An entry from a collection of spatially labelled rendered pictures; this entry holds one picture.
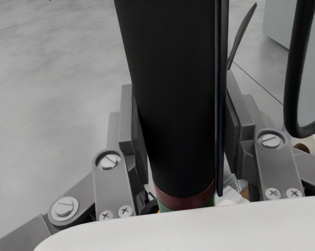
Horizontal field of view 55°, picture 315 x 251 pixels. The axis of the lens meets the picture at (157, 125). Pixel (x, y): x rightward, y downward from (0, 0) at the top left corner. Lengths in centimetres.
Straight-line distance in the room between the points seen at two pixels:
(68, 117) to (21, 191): 78
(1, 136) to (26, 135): 23
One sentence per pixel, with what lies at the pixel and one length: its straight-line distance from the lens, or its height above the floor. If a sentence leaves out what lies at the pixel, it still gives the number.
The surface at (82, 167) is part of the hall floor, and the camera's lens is 226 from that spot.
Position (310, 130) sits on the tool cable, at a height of 142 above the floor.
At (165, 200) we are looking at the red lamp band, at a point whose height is 147.
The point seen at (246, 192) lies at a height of 140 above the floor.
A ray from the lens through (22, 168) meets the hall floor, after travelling 248.
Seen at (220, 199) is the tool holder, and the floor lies 140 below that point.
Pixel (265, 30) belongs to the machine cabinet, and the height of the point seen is 10.
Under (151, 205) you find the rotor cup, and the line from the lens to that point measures 44.
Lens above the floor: 160
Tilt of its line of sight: 42 degrees down
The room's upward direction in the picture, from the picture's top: 10 degrees counter-clockwise
